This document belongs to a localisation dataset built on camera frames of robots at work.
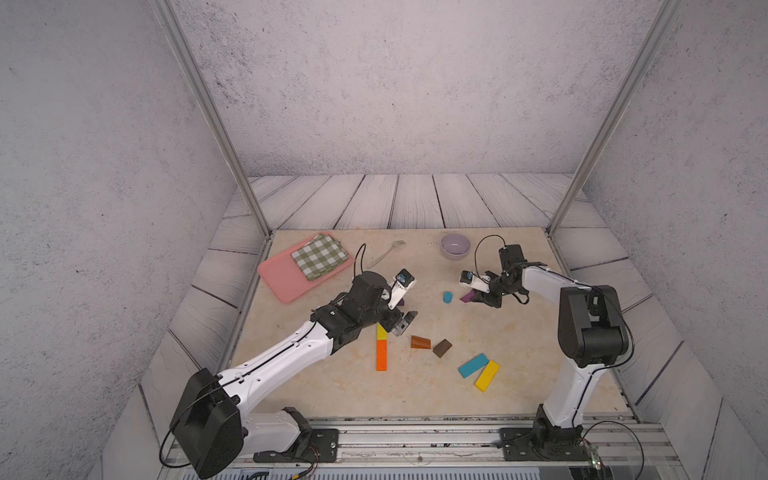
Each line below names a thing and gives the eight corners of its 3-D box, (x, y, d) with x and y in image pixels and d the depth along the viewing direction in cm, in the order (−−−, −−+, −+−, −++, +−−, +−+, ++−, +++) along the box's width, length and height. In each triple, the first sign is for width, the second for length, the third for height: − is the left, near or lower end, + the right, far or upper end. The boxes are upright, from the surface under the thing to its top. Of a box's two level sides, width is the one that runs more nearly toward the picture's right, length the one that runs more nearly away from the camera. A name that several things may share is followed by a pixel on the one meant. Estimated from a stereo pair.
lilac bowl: (441, 263, 113) (443, 254, 109) (438, 242, 120) (440, 233, 116) (470, 263, 113) (472, 254, 109) (465, 242, 120) (468, 233, 116)
